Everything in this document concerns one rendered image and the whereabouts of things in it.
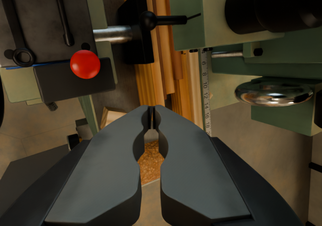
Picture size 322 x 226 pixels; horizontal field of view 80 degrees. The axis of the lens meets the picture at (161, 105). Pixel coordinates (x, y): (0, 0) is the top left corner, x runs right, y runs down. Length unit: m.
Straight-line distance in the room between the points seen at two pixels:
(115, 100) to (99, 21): 0.14
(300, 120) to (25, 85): 0.42
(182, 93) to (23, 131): 1.08
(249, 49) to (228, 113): 1.54
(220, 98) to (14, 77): 0.51
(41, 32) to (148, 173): 0.29
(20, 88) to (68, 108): 0.99
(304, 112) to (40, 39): 0.39
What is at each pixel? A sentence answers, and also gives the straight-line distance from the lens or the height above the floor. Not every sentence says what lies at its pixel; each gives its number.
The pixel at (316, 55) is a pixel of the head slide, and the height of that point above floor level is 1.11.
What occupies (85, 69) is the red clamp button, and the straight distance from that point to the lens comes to 0.22.
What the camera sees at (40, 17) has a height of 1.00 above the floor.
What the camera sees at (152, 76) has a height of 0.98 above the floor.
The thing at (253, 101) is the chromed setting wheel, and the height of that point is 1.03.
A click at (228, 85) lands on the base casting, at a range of 0.63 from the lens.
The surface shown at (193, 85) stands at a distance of 0.36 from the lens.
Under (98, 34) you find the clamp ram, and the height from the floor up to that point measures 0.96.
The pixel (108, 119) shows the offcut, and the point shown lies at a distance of 0.32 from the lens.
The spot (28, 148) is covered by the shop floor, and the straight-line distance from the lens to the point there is 1.35.
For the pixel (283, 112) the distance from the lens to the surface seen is 0.42.
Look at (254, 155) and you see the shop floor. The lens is 2.28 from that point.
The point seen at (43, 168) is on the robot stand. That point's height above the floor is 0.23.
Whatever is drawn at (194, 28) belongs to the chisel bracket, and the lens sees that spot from 0.24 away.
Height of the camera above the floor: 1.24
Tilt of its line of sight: 62 degrees down
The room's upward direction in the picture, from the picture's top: 113 degrees clockwise
